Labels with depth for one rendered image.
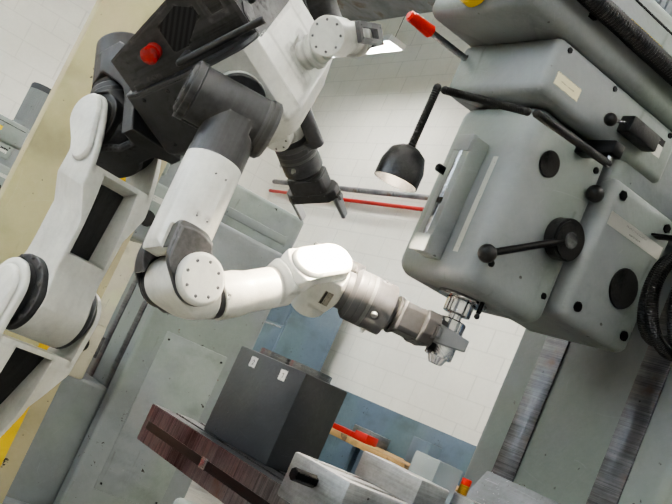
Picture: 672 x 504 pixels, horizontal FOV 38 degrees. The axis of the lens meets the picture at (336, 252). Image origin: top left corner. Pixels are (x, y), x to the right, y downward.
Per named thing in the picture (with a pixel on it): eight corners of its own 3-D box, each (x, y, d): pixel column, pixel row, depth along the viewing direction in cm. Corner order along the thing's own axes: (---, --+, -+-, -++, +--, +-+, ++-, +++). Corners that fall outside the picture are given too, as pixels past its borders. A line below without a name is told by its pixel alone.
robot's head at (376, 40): (317, 22, 163) (357, 11, 159) (341, 26, 170) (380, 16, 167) (323, 59, 163) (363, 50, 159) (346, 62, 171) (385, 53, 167)
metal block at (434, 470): (424, 498, 146) (440, 461, 147) (400, 486, 151) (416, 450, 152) (448, 508, 149) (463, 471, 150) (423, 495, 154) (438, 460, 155)
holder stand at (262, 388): (264, 465, 181) (309, 366, 183) (202, 429, 197) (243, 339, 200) (309, 481, 188) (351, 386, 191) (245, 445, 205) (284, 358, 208)
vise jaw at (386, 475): (411, 505, 139) (422, 479, 140) (353, 473, 152) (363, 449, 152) (440, 517, 142) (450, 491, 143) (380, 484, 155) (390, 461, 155)
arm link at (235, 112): (178, 132, 142) (214, 57, 147) (164, 151, 150) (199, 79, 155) (248, 169, 145) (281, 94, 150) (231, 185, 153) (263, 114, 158)
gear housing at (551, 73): (540, 89, 151) (564, 33, 152) (441, 93, 171) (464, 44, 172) (662, 187, 168) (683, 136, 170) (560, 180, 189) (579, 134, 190)
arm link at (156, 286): (290, 309, 149) (179, 330, 137) (253, 311, 157) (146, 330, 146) (281, 241, 149) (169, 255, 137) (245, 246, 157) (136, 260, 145)
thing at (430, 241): (423, 250, 155) (474, 133, 158) (408, 247, 158) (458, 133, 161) (440, 260, 157) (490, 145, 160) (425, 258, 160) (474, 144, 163)
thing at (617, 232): (560, 316, 158) (619, 174, 162) (463, 294, 179) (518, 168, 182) (628, 358, 168) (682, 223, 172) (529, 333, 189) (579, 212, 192)
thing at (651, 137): (609, 122, 155) (618, 99, 155) (590, 122, 158) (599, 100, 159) (653, 158, 161) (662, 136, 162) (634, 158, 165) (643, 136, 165)
